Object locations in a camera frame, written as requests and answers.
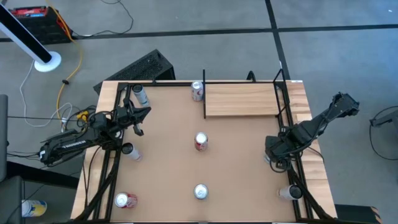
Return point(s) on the black box orange stripes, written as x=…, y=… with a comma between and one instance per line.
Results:
x=354, y=214

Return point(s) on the black crate red lid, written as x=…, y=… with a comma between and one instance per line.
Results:
x=40, y=28

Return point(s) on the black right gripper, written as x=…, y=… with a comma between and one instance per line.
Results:
x=280, y=149

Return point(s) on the black metal shelf frame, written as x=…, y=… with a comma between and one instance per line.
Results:
x=204, y=93

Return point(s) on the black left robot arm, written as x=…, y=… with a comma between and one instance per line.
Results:
x=68, y=144

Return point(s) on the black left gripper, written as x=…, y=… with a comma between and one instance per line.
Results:
x=122, y=116

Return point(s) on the black table clamp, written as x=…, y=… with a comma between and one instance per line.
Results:
x=250, y=76

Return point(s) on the black white pole stand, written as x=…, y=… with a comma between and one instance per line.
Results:
x=25, y=37

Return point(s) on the white yellow can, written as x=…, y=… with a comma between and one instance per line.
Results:
x=34, y=208

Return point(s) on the black aluminium table frame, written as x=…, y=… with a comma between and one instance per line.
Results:
x=171, y=84

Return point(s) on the silver Diet Coke can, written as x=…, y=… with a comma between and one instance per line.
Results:
x=197, y=91
x=201, y=191

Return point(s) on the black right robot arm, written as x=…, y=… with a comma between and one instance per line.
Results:
x=311, y=127

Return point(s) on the red Coca-Cola can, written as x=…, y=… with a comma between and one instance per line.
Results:
x=124, y=200
x=201, y=138

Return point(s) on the wooden shelf board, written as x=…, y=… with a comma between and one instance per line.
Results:
x=242, y=99

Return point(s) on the tall Celsius can pink print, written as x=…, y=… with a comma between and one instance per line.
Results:
x=289, y=192
x=132, y=152

